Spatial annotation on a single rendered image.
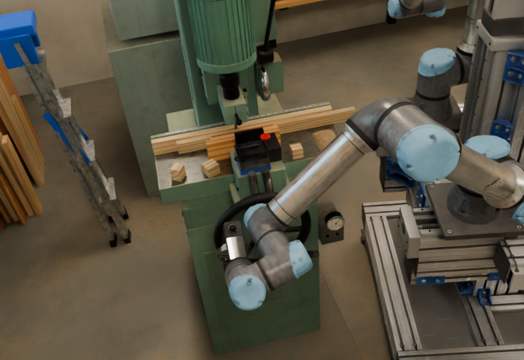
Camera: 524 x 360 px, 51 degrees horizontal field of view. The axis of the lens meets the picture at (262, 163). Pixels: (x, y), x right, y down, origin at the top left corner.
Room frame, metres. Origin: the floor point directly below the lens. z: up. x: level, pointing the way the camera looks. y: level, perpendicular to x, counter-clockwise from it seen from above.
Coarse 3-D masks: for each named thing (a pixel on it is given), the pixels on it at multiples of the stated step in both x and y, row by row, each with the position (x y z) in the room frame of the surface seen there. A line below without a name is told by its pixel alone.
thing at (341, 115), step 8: (328, 112) 1.53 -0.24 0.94; (336, 112) 1.52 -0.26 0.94; (344, 112) 1.52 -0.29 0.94; (352, 112) 1.53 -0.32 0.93; (288, 120) 1.51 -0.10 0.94; (296, 120) 1.50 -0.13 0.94; (304, 120) 1.50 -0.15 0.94; (312, 120) 1.51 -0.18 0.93; (320, 120) 1.51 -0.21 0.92; (328, 120) 1.51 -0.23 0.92; (336, 120) 1.52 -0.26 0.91; (344, 120) 1.52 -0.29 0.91; (280, 128) 1.49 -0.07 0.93; (288, 128) 1.49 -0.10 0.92; (296, 128) 1.50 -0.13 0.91; (304, 128) 1.50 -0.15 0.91; (200, 136) 1.46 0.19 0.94; (208, 136) 1.46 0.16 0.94; (184, 144) 1.44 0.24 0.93; (192, 144) 1.44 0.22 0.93; (200, 144) 1.44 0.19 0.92; (184, 152) 1.44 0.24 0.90
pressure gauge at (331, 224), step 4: (332, 212) 1.31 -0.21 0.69; (336, 212) 1.31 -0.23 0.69; (328, 216) 1.30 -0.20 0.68; (332, 216) 1.30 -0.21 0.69; (336, 216) 1.29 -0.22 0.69; (340, 216) 1.30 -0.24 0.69; (324, 220) 1.31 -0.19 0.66; (328, 220) 1.29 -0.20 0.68; (332, 220) 1.29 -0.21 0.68; (336, 220) 1.29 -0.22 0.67; (340, 220) 1.29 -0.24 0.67; (344, 220) 1.29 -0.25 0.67; (328, 224) 1.29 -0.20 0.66; (332, 224) 1.29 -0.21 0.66; (336, 224) 1.29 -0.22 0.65; (340, 224) 1.29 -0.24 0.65; (328, 228) 1.29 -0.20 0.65; (332, 228) 1.29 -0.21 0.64; (336, 228) 1.29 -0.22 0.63
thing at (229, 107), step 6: (222, 90) 1.52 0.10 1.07; (240, 90) 1.51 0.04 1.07; (222, 96) 1.48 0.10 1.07; (240, 96) 1.47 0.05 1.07; (222, 102) 1.45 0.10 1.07; (228, 102) 1.44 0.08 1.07; (234, 102) 1.44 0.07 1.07; (240, 102) 1.44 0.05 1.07; (222, 108) 1.46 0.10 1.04; (228, 108) 1.42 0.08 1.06; (234, 108) 1.42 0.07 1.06; (240, 108) 1.43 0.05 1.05; (222, 114) 1.48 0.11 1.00; (228, 114) 1.42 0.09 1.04; (234, 114) 1.42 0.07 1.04; (240, 114) 1.43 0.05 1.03; (246, 114) 1.43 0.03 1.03; (228, 120) 1.42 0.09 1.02; (234, 120) 1.42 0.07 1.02; (246, 120) 1.43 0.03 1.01
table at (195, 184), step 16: (320, 128) 1.50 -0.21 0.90; (288, 144) 1.43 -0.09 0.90; (304, 144) 1.42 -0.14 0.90; (160, 160) 1.41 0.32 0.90; (176, 160) 1.40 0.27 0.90; (192, 160) 1.40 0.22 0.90; (208, 160) 1.39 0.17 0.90; (224, 160) 1.38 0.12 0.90; (288, 160) 1.35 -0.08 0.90; (304, 160) 1.34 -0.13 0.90; (160, 176) 1.33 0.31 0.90; (192, 176) 1.31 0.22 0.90; (224, 176) 1.30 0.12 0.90; (288, 176) 1.33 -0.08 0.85; (160, 192) 1.27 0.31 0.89; (176, 192) 1.28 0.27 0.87; (192, 192) 1.28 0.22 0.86; (208, 192) 1.29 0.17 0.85
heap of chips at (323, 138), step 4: (316, 132) 1.46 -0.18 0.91; (320, 132) 1.45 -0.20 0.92; (324, 132) 1.45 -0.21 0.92; (328, 132) 1.45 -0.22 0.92; (332, 132) 1.45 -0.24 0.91; (316, 136) 1.44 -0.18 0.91; (320, 136) 1.43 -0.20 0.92; (324, 136) 1.43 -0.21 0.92; (328, 136) 1.42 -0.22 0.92; (332, 136) 1.42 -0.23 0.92; (316, 140) 1.43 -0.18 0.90; (320, 140) 1.41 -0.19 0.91; (324, 140) 1.41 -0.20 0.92; (328, 140) 1.41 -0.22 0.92; (320, 144) 1.40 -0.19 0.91; (324, 144) 1.39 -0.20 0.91; (320, 148) 1.39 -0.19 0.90
